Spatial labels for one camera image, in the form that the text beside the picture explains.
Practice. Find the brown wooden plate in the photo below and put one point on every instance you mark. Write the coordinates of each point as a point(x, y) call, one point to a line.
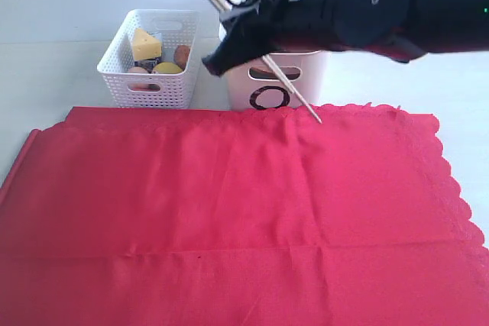
point(291, 73)

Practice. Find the yellow cheese wedge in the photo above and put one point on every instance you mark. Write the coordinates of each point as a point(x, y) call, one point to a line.
point(145, 46)

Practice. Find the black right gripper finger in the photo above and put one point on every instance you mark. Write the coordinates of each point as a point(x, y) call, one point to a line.
point(236, 49)

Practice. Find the red table cloth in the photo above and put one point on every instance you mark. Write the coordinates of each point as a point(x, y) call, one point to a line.
point(164, 217)

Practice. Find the brown egg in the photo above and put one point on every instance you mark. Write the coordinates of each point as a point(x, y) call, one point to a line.
point(137, 70)

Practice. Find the light wooden chopstick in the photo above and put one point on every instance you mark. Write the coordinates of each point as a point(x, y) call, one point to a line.
point(269, 62)

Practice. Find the yellow lemon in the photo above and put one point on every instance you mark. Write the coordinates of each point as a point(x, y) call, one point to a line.
point(167, 68)

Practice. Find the white perforated plastic basket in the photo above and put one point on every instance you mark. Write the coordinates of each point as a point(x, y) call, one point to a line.
point(175, 29)

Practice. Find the white blue packet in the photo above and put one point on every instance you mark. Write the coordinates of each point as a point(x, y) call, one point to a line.
point(151, 63)

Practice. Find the cream plastic bin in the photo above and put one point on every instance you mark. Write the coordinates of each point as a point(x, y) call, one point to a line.
point(245, 92)

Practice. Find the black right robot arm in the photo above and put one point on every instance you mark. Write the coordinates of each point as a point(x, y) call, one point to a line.
point(401, 30)

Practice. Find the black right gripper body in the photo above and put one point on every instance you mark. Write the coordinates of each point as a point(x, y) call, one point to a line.
point(270, 26)

